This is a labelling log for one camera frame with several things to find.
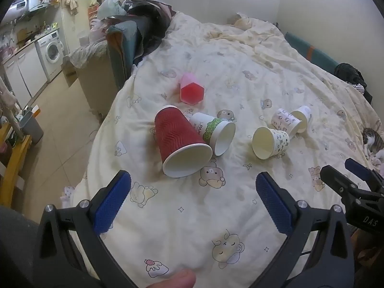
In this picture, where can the white cup with green label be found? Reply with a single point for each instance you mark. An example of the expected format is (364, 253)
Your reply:
(210, 129)

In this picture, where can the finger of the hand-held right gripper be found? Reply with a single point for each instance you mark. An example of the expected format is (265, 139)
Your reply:
(357, 168)
(336, 180)

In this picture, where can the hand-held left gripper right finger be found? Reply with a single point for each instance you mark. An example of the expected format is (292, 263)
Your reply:
(274, 204)

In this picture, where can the white kitchen cabinets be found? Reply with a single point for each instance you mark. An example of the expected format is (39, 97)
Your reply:
(24, 72)

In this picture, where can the white plastic bag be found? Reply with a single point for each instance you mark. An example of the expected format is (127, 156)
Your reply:
(109, 7)

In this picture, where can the yellow wooden table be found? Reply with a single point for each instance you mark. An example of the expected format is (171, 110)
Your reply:
(15, 162)

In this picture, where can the dark clothes pile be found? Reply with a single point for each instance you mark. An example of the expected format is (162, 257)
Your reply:
(150, 21)

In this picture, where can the red ribbed paper cup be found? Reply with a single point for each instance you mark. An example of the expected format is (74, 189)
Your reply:
(177, 132)

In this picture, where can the beige sofa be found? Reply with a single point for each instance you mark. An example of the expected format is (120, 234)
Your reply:
(96, 78)

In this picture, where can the small printed paper cup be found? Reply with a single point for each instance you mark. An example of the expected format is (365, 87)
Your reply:
(301, 118)
(283, 118)
(279, 141)

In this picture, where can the person's left hand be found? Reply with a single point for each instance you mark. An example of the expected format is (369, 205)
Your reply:
(177, 279)

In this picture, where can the pink faceted plastic cup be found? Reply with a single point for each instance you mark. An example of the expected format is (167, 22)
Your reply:
(192, 91)

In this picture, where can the grey trash bin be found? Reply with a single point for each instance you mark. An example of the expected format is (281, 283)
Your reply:
(31, 127)

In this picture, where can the black garment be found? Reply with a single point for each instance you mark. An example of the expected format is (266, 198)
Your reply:
(348, 72)

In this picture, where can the tabby cat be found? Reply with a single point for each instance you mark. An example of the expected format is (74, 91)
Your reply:
(373, 141)

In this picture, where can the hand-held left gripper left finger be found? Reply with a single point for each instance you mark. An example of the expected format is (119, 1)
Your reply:
(112, 204)

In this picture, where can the cardboard box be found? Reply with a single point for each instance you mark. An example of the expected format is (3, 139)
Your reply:
(69, 70)

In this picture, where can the teal headboard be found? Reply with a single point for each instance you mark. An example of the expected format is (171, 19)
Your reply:
(318, 54)

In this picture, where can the white washing machine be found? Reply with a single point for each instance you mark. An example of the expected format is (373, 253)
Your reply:
(52, 51)

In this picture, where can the teal cushion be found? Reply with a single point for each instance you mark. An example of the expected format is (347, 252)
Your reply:
(123, 45)

